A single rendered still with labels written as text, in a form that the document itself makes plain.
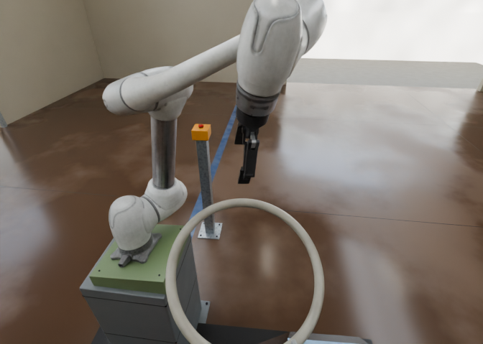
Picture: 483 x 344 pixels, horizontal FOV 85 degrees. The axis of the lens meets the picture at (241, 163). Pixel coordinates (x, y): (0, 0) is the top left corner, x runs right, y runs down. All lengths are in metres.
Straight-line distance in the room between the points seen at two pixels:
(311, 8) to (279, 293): 1.97
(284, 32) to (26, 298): 2.58
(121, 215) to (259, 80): 0.92
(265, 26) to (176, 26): 6.64
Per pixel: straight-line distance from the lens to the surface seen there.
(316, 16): 0.60
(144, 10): 7.32
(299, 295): 2.26
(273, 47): 0.46
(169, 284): 0.86
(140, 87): 0.78
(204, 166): 2.10
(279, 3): 0.47
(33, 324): 2.55
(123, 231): 1.28
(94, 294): 1.49
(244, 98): 0.54
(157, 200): 1.30
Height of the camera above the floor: 1.91
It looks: 33 degrees down
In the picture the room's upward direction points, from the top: straight up
